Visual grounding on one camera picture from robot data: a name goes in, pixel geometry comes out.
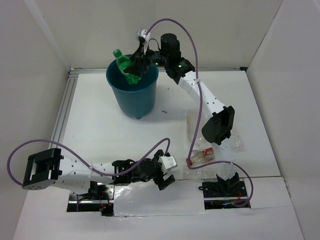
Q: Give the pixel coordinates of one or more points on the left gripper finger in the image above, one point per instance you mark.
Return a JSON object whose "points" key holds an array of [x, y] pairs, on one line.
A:
{"points": [[164, 183], [156, 158]]}

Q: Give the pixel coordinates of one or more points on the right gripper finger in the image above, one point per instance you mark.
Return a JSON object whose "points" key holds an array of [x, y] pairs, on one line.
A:
{"points": [[139, 53], [137, 67]]}

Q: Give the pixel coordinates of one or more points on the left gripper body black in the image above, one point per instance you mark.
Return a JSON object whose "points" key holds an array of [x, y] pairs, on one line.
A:
{"points": [[156, 175]]}

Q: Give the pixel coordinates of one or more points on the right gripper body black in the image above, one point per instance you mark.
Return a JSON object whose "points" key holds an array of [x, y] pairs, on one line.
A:
{"points": [[156, 58]]}

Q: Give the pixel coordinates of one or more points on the green soda bottle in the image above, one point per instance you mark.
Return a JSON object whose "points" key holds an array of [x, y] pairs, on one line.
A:
{"points": [[123, 61]]}

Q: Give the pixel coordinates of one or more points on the clear bottle front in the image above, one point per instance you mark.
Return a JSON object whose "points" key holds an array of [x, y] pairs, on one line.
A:
{"points": [[198, 174]]}

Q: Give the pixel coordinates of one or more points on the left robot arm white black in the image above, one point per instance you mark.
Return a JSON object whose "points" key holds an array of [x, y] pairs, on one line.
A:
{"points": [[49, 168]]}

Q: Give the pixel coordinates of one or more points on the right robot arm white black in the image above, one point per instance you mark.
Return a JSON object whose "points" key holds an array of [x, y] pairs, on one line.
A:
{"points": [[218, 117]]}

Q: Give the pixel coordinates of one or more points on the teal plastic bin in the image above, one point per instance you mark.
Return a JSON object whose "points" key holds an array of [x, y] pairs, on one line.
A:
{"points": [[135, 100]]}

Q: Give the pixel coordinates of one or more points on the silver tape sheet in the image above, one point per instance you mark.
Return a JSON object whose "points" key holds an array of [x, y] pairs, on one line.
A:
{"points": [[144, 199]]}

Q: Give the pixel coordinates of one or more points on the large clear square bottle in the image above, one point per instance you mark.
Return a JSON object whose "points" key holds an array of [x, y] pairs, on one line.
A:
{"points": [[191, 123]]}

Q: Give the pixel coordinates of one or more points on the red cap red label bottle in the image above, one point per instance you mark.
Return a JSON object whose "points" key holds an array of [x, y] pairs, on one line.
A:
{"points": [[200, 157]]}

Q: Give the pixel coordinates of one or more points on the clear bottle white cap right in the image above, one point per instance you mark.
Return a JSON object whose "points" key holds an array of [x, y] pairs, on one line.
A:
{"points": [[235, 142]]}

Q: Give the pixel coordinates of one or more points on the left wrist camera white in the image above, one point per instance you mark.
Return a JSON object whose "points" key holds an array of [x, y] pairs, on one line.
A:
{"points": [[167, 163]]}

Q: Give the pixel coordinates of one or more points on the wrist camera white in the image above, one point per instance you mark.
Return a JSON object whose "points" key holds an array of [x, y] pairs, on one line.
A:
{"points": [[143, 37], [167, 163]]}

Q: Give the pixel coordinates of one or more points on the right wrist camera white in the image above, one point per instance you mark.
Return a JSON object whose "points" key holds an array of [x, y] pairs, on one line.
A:
{"points": [[143, 37]]}

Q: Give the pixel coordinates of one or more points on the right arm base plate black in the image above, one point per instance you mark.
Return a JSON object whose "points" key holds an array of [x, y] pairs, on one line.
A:
{"points": [[215, 199]]}

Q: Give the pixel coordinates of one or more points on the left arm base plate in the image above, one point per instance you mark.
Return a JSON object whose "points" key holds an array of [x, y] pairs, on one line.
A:
{"points": [[99, 198]]}

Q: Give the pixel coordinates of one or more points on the aluminium frame rail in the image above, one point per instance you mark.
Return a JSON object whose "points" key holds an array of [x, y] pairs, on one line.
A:
{"points": [[94, 130]]}

